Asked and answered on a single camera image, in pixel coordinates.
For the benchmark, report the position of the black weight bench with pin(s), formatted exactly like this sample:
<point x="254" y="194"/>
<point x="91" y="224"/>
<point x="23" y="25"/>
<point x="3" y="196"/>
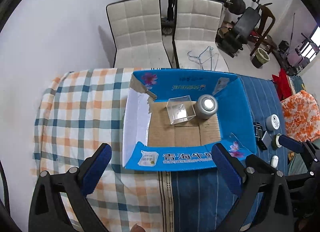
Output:
<point x="232" y="40"/>

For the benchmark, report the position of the left white padded chair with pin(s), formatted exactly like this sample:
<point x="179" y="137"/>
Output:
<point x="136" y="30"/>

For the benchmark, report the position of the blue cardboard box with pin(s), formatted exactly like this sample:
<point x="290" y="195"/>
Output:
<point x="151" y="143"/>

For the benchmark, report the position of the silver tin gold lid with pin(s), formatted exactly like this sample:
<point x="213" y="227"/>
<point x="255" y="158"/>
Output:
<point x="206" y="106"/>

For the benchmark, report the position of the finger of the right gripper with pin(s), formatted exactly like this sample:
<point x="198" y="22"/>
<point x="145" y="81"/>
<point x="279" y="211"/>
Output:
<point x="291" y="144"/>

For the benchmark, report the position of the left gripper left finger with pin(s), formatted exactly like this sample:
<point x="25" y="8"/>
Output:
<point x="47" y="212"/>

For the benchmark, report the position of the white earbuds case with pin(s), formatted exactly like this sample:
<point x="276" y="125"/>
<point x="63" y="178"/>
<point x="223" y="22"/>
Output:
<point x="274" y="161"/>

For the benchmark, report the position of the right white padded chair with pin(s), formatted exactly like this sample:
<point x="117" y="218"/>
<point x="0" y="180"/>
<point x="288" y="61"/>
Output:
<point x="196" y="27"/>

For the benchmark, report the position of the plaid checked cloth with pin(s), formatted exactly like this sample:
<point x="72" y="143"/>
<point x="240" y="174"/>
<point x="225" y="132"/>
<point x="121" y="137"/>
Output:
<point x="78" y="112"/>

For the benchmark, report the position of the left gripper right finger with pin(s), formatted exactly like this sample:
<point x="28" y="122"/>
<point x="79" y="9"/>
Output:
<point x="275" y="208"/>

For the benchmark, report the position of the red cloth item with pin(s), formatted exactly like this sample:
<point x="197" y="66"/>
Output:
<point x="282" y="85"/>

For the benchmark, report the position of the wire clothes hangers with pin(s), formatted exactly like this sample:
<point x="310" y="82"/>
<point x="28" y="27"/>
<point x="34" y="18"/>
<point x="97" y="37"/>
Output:
<point x="207" y="55"/>

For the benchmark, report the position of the white round tin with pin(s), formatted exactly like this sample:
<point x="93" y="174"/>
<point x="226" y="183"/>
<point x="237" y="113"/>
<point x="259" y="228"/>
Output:
<point x="272" y="122"/>

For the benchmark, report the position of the white padded chair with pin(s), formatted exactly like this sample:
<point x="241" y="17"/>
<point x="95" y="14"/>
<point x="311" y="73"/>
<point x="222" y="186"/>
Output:
<point x="136" y="30"/>
<point x="196" y="27"/>

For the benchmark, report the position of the blue striped cloth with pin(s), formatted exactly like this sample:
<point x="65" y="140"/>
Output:
<point x="199" y="200"/>

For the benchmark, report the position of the brown exercise bike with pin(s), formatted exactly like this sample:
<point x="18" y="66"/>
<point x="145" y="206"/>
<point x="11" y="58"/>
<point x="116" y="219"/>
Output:
<point x="261" y="31"/>

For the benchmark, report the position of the clear acrylic cube box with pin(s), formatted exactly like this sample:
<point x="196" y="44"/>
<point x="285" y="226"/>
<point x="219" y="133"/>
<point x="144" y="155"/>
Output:
<point x="180" y="109"/>

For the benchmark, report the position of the orange floral cushion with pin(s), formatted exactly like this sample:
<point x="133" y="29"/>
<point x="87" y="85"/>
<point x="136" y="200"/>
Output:
<point x="301" y="115"/>

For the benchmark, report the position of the green waste bin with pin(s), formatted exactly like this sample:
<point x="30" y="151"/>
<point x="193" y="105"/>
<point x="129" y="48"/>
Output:
<point x="260" y="58"/>

